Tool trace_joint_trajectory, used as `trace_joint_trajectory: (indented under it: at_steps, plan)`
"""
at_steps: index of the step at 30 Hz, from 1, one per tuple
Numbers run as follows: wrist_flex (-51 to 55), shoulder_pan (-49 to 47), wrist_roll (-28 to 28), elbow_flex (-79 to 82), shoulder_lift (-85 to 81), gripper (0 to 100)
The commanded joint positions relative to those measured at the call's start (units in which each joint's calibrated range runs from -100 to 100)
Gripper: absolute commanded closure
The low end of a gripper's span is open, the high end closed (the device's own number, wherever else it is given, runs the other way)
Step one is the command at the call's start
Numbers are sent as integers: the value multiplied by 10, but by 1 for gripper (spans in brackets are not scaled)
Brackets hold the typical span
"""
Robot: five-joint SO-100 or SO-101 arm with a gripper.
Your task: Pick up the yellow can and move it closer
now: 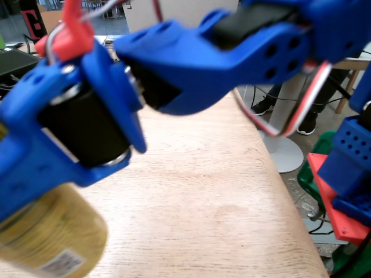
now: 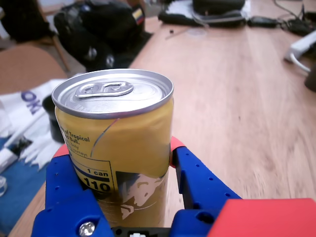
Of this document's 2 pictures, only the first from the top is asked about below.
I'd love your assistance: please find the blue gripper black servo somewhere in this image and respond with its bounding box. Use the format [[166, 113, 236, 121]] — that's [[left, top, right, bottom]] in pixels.
[[0, 39, 148, 224]]

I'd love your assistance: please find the yellow drink can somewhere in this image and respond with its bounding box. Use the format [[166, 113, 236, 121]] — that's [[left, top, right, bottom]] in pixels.
[[0, 184, 109, 278]]

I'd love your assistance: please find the black box device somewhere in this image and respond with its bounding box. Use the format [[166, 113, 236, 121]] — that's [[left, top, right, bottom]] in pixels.
[[0, 49, 41, 85]]

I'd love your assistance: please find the black cylinder red letter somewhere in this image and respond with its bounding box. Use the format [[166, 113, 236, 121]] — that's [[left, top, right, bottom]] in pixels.
[[20, 0, 49, 45]]

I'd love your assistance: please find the silver laptop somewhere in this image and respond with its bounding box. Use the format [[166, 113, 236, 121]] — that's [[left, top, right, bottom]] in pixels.
[[121, 0, 240, 33]]

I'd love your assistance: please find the black sneaker white sole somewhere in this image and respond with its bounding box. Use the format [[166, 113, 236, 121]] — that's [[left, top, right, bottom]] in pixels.
[[250, 94, 275, 117], [296, 111, 318, 136]]

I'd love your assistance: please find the green table clamp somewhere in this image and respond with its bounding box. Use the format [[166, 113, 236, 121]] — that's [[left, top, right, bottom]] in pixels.
[[296, 130, 337, 212]]

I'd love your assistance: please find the red camera mount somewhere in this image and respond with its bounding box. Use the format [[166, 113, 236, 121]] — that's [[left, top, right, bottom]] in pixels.
[[34, 0, 96, 62]]

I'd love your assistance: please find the red white servo wire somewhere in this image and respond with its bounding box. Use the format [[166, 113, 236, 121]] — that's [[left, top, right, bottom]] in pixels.
[[233, 61, 333, 137]]

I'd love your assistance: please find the red base plate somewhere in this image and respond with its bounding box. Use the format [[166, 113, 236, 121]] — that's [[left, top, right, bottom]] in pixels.
[[306, 152, 371, 244]]

